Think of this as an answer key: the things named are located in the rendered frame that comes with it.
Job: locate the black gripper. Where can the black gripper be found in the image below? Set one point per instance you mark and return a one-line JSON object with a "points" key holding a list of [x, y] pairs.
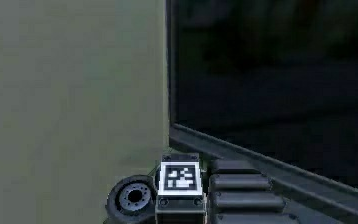
{"points": [[132, 198]]}

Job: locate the black television set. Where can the black television set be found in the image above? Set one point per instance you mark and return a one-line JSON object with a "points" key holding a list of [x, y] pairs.
{"points": [[270, 73]]}

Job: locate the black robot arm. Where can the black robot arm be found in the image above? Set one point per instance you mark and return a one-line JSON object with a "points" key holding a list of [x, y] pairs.
{"points": [[240, 200]]}

